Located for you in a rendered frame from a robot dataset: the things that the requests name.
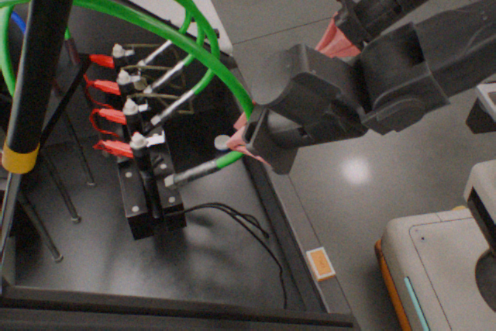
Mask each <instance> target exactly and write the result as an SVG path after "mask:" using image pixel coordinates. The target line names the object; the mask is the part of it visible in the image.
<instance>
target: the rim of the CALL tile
mask: <svg viewBox="0 0 496 331"><path fill-rule="evenodd" d="M320 250H322V251H323V253H324V255H325V258H326V259H327V262H328V264H329V267H330V269H332V272H329V273H327V274H324V275H322V276H320V275H319V272H318V271H317V270H316V267H315V265H314V263H313V259H312V257H311V255H310V253H313V252H315V251H320ZM307 254H308V258H309V260H310V261H311V265H312V267H313V269H314V272H315V275H316V277H317V279H323V278H327V277H329V276H333V275H335V274H336V272H335V271H334V269H333V267H332V264H331V263H330V262H329V258H328V257H327V255H326V252H325V250H324V247H320V248H317V249H314V250H312V251H309V252H307Z"/></svg>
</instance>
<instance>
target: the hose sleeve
mask: <svg viewBox="0 0 496 331"><path fill-rule="evenodd" d="M217 160H218V159H215V160H210V161H209V162H205V163H203V164H201V165H198V166H196V167H193V168H190V169H187V170H185V171H183V172H181V173H179V174H176V175H174V182H175V184H176V185H177V186H181V185H183V184H187V183H188V182H191V181H193V180H196V179H199V178H203V177H205V176H207V175H210V174H214V173H216V172H219V171H220V170H221V169H222V168H219V167H218V166H217V163H216V161H217Z"/></svg>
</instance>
